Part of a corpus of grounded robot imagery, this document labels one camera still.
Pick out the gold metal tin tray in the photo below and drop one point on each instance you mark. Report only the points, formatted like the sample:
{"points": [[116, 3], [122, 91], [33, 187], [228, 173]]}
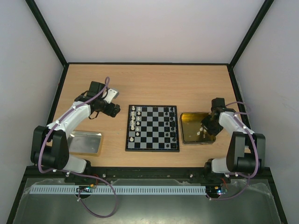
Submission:
{"points": [[190, 125]]}

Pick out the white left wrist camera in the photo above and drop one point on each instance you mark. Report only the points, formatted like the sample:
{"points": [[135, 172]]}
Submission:
{"points": [[110, 95]]}

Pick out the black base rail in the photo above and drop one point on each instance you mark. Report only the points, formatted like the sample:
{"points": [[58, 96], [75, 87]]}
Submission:
{"points": [[191, 175]]}

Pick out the white slotted cable duct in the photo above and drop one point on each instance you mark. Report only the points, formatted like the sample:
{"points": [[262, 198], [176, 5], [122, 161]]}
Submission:
{"points": [[119, 190]]}

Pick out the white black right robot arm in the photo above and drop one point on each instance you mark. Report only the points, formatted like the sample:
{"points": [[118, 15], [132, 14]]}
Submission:
{"points": [[246, 151]]}

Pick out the silver metal tin lid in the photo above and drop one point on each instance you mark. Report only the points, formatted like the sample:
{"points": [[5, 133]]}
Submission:
{"points": [[81, 142]]}

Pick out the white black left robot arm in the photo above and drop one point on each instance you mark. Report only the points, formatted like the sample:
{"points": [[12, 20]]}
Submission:
{"points": [[50, 149]]}

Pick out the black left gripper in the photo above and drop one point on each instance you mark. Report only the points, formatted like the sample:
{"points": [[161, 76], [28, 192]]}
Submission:
{"points": [[113, 110]]}

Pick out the black aluminium frame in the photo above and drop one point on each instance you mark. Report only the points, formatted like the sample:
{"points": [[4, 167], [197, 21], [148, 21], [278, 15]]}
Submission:
{"points": [[156, 52]]}

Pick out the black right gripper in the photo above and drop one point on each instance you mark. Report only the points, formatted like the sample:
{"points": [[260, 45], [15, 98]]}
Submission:
{"points": [[209, 124]]}

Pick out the black white chess board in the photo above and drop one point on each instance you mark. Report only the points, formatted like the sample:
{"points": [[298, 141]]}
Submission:
{"points": [[152, 124]]}

